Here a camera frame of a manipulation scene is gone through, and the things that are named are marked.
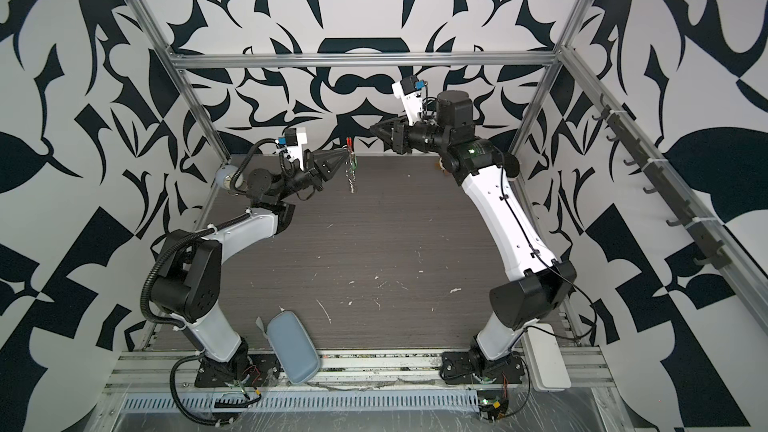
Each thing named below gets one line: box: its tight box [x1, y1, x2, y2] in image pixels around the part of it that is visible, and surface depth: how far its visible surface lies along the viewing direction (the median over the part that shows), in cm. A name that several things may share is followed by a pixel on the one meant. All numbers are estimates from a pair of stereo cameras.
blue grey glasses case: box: [267, 310, 321, 385], surface depth 77 cm
